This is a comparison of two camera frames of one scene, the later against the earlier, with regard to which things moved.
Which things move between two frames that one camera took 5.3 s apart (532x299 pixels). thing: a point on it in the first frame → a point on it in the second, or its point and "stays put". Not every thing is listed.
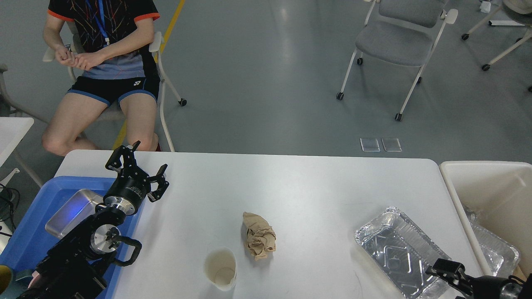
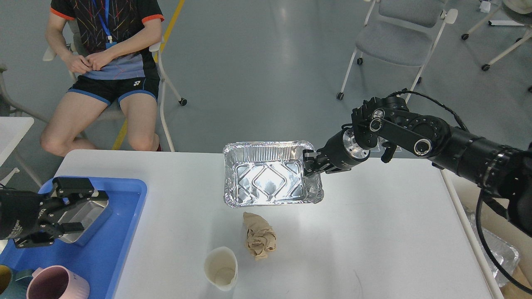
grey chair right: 404,33 stays put
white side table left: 12,131 stays put
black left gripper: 128,189 → 23,212
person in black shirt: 112,42 stays put
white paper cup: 220,267 stays put
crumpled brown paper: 260,236 stays put
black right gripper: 481,287 → 341,152
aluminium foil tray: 401,254 → 266,172
